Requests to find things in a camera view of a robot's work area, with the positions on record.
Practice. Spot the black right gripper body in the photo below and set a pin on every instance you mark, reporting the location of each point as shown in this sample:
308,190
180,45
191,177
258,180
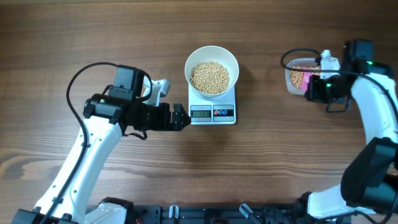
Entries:
326,89

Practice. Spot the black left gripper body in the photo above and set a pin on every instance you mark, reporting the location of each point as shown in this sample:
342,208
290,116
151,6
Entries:
150,117

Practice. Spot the pink measuring scoop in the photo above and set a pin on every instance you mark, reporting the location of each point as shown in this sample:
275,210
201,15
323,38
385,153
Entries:
305,81

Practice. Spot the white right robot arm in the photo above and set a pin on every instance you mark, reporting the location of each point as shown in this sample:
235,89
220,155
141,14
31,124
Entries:
366,186

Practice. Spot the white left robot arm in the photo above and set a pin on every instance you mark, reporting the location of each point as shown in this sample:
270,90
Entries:
132,100

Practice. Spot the white digital kitchen scale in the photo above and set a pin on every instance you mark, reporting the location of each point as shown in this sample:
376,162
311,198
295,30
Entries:
220,110

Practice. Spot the soybeans in white bowl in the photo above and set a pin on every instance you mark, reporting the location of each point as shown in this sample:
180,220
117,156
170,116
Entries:
210,78

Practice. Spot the white bowl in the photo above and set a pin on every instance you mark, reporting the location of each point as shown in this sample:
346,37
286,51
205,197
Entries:
215,54

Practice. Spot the clear plastic container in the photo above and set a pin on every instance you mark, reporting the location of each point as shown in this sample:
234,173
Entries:
301,62

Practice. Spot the pile of soybeans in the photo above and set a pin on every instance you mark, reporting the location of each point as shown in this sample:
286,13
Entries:
296,77

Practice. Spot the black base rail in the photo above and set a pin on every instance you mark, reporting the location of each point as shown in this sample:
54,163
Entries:
174,214

